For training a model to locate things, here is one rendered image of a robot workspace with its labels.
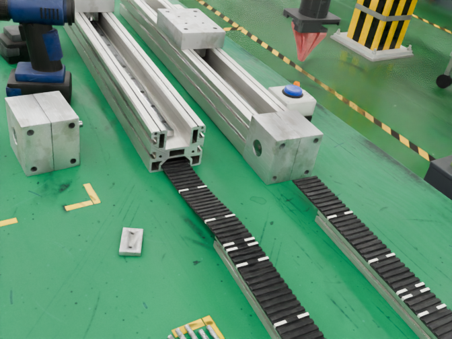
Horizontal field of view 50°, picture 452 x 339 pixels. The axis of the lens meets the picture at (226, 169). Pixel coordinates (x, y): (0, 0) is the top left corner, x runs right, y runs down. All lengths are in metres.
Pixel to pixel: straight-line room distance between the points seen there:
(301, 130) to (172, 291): 0.38
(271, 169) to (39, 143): 0.39
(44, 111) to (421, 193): 0.70
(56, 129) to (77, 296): 0.29
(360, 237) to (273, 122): 0.26
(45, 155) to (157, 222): 0.22
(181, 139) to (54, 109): 0.22
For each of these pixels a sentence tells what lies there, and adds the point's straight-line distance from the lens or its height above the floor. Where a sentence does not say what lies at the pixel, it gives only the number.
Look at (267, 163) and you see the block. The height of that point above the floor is 0.82.
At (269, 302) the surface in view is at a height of 0.81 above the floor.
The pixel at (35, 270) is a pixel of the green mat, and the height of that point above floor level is 0.78.
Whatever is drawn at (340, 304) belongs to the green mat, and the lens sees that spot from 0.72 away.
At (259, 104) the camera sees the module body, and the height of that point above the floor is 0.84.
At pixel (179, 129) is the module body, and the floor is 0.83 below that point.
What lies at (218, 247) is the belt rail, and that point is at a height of 0.79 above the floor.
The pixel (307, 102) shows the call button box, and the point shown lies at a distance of 1.07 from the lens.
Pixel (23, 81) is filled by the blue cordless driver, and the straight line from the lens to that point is 1.04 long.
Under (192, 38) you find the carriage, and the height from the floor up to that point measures 0.89.
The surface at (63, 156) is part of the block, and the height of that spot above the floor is 0.81.
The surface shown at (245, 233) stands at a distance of 0.72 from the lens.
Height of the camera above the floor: 1.29
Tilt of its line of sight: 35 degrees down
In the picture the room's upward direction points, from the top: 10 degrees clockwise
